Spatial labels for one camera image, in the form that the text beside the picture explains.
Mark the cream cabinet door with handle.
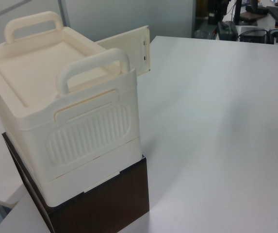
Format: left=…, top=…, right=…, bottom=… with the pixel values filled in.
left=97, top=25, right=152, bottom=76

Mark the cream plastic cabinet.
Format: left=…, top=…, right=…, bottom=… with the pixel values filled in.
left=0, top=11, right=143, bottom=208

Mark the dark brown wooden box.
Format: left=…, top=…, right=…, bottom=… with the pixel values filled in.
left=1, top=132, right=150, bottom=233

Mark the clear plastic bin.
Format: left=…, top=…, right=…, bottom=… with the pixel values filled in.
left=194, top=30, right=217, bottom=39

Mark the black device with green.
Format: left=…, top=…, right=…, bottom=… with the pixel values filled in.
left=217, top=20, right=239, bottom=41

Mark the small black box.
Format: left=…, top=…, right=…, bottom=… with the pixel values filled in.
left=208, top=12, right=223, bottom=25

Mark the black flat box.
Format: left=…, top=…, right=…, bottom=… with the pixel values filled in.
left=239, top=26, right=268, bottom=44

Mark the black monitor pole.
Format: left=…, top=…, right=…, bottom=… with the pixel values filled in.
left=233, top=0, right=243, bottom=25

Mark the brown flat board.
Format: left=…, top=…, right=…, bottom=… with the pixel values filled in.
left=240, top=11, right=259, bottom=26

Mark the black monitor base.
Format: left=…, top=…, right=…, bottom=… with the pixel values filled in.
left=245, top=0, right=269, bottom=16

